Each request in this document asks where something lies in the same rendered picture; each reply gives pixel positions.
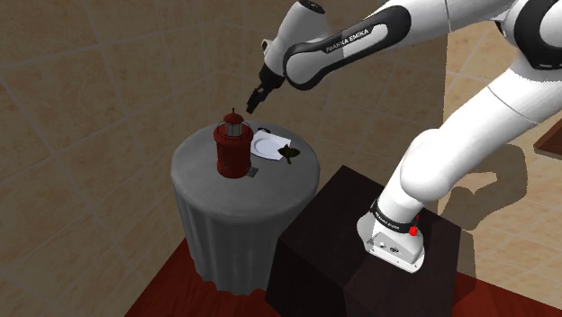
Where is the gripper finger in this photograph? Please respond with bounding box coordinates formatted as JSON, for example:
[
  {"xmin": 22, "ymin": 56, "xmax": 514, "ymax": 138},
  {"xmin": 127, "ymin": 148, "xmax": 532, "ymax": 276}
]
[{"xmin": 245, "ymin": 86, "xmax": 270, "ymax": 115}]

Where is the white square plate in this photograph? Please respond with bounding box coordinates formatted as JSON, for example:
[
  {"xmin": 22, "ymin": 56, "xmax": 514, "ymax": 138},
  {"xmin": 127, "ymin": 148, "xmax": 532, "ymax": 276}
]
[{"xmin": 249, "ymin": 129, "xmax": 293, "ymax": 162}]

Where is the red lighthouse figure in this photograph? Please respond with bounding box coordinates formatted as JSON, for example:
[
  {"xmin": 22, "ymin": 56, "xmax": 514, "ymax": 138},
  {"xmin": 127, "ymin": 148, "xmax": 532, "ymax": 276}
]
[{"xmin": 213, "ymin": 108, "xmax": 255, "ymax": 179}]

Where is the dark leaf-shaped object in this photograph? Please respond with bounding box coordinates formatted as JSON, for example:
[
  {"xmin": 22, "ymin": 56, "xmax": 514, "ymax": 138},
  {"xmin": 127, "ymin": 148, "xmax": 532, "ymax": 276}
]
[{"xmin": 277, "ymin": 145, "xmax": 302, "ymax": 166}]

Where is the round grey draped table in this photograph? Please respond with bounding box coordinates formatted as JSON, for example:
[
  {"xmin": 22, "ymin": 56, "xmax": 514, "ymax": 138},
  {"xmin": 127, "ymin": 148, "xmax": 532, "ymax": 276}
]
[{"xmin": 169, "ymin": 121, "xmax": 321, "ymax": 296}]

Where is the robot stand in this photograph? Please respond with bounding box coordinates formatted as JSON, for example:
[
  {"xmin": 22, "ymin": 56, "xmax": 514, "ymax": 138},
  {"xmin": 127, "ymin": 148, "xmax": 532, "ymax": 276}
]
[{"xmin": 264, "ymin": 165, "xmax": 463, "ymax": 317}]

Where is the brown wooden furniture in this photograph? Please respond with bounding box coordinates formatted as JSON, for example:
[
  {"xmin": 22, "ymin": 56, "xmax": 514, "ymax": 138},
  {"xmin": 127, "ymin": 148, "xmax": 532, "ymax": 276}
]
[{"xmin": 533, "ymin": 119, "xmax": 562, "ymax": 161}]

